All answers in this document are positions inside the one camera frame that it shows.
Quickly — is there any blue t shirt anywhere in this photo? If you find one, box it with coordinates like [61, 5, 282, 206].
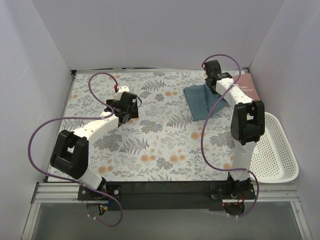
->
[183, 84, 220, 121]

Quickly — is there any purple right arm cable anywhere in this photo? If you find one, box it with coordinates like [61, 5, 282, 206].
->
[200, 53, 257, 220]

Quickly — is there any folded pink t shirt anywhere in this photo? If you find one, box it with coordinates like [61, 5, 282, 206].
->
[236, 73, 260, 101]

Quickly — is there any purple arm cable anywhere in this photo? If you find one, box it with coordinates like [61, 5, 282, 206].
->
[27, 72, 124, 228]
[200, 53, 257, 220]

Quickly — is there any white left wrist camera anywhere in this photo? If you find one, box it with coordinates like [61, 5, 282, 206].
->
[114, 84, 130, 93]

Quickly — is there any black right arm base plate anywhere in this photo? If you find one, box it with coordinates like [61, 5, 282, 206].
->
[204, 184, 259, 218]

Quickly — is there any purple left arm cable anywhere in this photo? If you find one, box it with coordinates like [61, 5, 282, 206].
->
[27, 72, 124, 228]

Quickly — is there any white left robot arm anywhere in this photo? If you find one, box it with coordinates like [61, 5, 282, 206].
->
[50, 87, 139, 200]

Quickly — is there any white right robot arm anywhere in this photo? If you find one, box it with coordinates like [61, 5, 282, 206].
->
[202, 60, 265, 199]

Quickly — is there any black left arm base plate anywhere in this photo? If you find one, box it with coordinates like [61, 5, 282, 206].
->
[77, 183, 123, 208]

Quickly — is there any white perforated plastic basket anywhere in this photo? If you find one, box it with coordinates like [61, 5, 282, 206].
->
[249, 111, 300, 185]

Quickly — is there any floral table mat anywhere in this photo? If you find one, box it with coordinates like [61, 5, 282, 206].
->
[61, 71, 235, 181]

